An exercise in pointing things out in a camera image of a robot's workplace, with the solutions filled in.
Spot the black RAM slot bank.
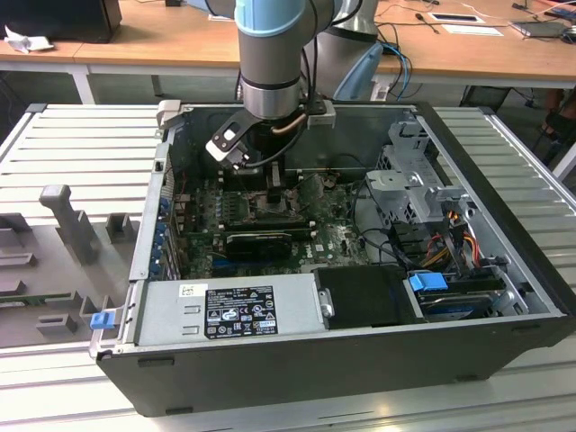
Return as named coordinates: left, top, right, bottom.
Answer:
left=224, top=214, right=316, bottom=239
left=220, top=168, right=337, bottom=190

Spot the metal socket cover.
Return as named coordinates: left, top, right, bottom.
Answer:
left=290, top=173, right=337, bottom=212

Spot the CPU socket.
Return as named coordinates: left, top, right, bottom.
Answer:
left=224, top=191, right=302, bottom=222

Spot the black graphics card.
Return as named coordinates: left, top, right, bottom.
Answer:
left=224, top=231, right=293, bottom=260

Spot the green motherboard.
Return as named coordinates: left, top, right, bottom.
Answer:
left=173, top=173, right=392, bottom=280

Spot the pale blue teach pendant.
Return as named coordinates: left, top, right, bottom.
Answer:
left=335, top=42, right=384, bottom=101

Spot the blue card retention clip row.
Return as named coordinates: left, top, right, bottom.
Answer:
left=150, top=196, right=172, bottom=279

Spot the silver drive cage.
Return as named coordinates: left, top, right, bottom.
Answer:
left=364, top=119, right=478, bottom=226

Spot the long wooden desk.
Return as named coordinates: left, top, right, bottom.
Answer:
left=0, top=0, right=576, bottom=91

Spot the silver power supply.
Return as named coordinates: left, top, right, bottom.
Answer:
left=134, top=273, right=332, bottom=347

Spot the blue disk carrier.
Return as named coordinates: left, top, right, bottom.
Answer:
left=407, top=272, right=451, bottom=298

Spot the white framed tablet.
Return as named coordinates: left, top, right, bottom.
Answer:
left=427, top=12, right=487, bottom=24

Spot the black PC case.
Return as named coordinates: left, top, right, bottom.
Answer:
left=88, top=101, right=576, bottom=418

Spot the black computer box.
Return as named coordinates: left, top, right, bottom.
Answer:
left=0, top=0, right=122, bottom=44

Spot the grey parts rack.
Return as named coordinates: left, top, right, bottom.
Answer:
left=0, top=184, right=145, bottom=350

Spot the crumpled white paper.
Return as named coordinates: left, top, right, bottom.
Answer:
left=4, top=24, right=55, bottom=55

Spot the hard disk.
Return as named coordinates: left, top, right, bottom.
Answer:
left=418, top=292, right=496, bottom=321

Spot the green RAM stick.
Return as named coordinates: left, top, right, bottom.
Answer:
left=0, top=292, right=73, bottom=307

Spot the grey notebook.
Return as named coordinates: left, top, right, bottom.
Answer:
left=510, top=20, right=571, bottom=40

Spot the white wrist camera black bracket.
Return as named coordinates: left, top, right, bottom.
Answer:
left=205, top=112, right=262, bottom=171

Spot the small white camera box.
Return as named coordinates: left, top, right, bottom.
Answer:
left=307, top=101, right=338, bottom=128

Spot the grey case handle latch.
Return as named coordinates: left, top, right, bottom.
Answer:
left=156, top=99, right=182, bottom=131

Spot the coloured power wire bundle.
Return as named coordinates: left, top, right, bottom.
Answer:
left=425, top=211, right=485, bottom=271

